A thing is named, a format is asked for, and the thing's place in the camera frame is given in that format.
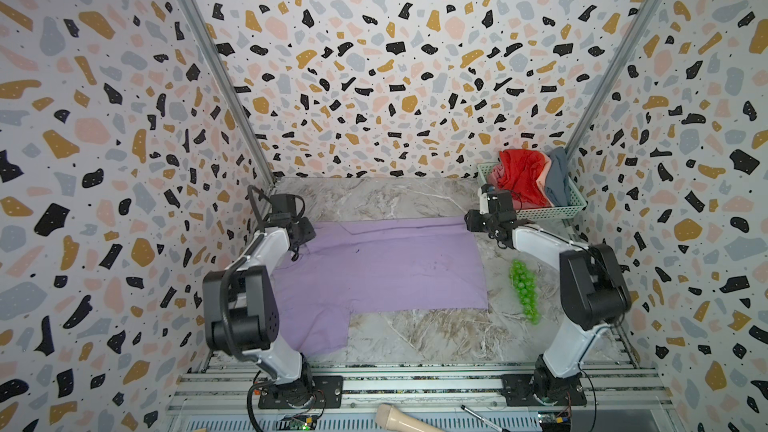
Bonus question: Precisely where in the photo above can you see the mint green plastic basket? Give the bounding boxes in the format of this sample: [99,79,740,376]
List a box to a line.
[513,177,587,222]

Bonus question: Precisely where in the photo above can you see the lilac t shirt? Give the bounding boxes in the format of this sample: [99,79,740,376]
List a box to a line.
[270,217,488,356]

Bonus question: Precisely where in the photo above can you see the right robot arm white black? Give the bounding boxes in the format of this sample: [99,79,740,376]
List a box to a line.
[464,185,631,406]

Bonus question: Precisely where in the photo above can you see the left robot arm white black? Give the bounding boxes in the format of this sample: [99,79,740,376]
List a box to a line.
[203,185,316,408]

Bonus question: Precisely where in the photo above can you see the red t shirt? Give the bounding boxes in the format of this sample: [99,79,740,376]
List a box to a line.
[488,148,553,208]

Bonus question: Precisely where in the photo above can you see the green plastic grape bunch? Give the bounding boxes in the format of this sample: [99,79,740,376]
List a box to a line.
[509,260,540,325]

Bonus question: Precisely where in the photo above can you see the grey t shirt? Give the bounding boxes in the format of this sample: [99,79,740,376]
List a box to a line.
[544,147,569,207]

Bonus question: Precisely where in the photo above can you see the metal screwdriver tool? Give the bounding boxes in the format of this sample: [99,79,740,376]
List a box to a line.
[460,405,507,432]

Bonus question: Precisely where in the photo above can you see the small green circuit board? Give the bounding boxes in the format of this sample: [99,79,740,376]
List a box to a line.
[276,415,318,431]

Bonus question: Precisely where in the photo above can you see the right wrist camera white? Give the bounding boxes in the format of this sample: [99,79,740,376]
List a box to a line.
[478,183,495,215]

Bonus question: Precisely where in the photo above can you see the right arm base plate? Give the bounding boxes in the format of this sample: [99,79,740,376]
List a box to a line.
[501,371,587,407]

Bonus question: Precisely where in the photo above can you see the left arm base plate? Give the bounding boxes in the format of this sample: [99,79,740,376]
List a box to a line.
[258,375,344,411]

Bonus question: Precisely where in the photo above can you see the aluminium mounting rail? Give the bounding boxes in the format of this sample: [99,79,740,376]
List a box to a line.
[159,362,684,431]

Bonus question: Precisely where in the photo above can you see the beige cylindrical handle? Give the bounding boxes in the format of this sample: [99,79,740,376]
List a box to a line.
[375,404,442,432]

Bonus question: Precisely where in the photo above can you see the left aluminium corner post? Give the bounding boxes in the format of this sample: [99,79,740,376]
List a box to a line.
[177,0,276,186]

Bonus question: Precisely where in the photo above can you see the aluminium corner post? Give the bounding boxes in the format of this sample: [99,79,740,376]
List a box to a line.
[566,0,663,160]
[177,0,276,186]

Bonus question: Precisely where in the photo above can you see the right aluminium corner post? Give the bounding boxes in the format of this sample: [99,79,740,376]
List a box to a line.
[566,0,663,160]

